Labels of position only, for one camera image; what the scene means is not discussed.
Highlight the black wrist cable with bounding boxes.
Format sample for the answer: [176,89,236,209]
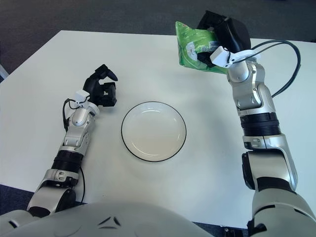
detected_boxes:
[62,98,82,133]
[251,39,301,97]

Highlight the grey robot torso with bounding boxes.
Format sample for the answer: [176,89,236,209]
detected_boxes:
[0,201,215,237]

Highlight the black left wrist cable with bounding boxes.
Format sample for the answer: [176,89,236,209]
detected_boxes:
[62,98,82,133]

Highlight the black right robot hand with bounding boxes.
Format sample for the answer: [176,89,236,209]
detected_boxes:
[196,10,252,69]

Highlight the white plate with black rim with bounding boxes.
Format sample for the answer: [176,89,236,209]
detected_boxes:
[120,101,187,163]

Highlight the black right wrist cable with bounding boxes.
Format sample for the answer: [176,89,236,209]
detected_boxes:
[251,39,301,97]

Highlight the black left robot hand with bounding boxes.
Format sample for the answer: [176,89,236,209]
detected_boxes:
[82,64,119,107]

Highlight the green snack bag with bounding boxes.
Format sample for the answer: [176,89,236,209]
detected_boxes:
[175,21,229,75]

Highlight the thin black elbow cable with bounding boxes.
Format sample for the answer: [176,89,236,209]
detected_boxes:
[78,165,86,204]

